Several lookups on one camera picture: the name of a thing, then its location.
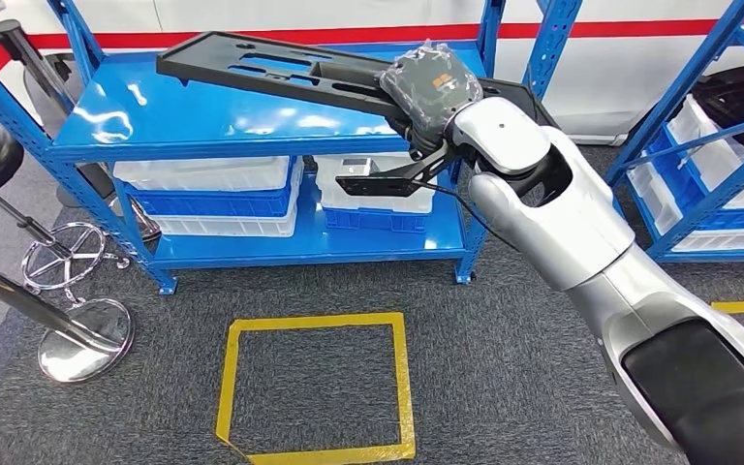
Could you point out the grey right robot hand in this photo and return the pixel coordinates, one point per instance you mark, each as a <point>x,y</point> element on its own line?
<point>433,86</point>

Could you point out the black plastic plate frame part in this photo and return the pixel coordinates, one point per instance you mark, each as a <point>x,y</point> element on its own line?
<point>199,64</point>

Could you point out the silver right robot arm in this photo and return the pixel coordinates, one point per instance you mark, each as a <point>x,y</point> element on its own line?
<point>571,224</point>

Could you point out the blue metal shelf rack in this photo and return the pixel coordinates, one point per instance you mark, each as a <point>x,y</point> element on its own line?
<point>186,128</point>

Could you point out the white car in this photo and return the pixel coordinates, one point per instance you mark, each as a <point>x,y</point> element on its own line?
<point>603,83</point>

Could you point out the blue metal rack on casters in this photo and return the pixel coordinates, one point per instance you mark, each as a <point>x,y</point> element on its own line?
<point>686,77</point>

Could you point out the yellow floor tape square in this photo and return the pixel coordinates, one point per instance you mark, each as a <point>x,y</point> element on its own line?
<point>314,319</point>

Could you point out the chrome stanchion with disc base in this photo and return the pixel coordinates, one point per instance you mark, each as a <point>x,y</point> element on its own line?
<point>86,343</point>

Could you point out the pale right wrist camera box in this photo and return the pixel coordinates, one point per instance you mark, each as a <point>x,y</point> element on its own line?
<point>356,167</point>

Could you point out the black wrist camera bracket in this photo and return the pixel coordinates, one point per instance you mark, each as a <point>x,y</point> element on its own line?
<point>378,186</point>

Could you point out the black-headed stanchion post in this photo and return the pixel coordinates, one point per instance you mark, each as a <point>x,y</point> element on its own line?
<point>25,61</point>

